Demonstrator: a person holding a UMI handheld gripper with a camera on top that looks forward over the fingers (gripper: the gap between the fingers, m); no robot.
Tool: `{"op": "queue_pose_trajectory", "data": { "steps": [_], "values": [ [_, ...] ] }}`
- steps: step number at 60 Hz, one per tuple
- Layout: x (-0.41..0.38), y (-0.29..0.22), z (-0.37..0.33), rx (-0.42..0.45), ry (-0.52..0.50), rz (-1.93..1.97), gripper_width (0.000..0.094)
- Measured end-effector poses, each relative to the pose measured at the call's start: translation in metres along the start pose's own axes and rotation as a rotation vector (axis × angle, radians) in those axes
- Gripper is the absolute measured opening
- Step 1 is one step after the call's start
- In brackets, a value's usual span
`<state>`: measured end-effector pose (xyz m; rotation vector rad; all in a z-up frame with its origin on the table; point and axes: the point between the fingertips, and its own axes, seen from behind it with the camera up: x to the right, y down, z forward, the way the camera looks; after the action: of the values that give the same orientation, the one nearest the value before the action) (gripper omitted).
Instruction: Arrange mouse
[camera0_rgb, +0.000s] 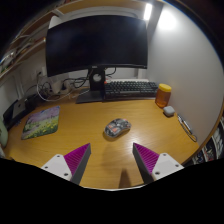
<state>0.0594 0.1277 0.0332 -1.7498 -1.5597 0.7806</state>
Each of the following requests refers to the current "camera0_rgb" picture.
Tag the floral print mouse pad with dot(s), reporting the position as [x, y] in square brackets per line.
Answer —
[41, 122]

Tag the black curved monitor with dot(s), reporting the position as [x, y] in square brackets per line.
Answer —
[96, 45]

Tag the transparent computer mouse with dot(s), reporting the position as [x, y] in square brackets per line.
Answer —
[117, 128]

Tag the white power strip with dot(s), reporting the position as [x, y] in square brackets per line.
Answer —
[60, 87]

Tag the silver mini computer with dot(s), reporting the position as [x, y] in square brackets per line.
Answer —
[19, 109]

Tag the amber jar yellow lid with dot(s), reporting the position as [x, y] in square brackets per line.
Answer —
[163, 96]

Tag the small white earbuds case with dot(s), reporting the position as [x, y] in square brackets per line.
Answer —
[168, 111]

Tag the row of books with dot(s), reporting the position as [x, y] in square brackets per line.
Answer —
[211, 146]

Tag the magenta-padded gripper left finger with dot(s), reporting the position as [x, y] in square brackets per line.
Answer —
[56, 165]

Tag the silver pen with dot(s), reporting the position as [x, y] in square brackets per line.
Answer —
[185, 126]

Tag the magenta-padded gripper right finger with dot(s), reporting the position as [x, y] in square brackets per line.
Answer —
[165, 164]

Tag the pale green object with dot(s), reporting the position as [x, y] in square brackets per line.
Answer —
[3, 133]

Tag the wooden wall shelf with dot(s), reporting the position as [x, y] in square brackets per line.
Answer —
[23, 46]

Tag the black mechanical keyboard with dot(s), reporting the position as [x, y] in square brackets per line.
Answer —
[130, 89]

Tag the bright white lamp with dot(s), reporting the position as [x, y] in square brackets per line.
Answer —
[147, 11]

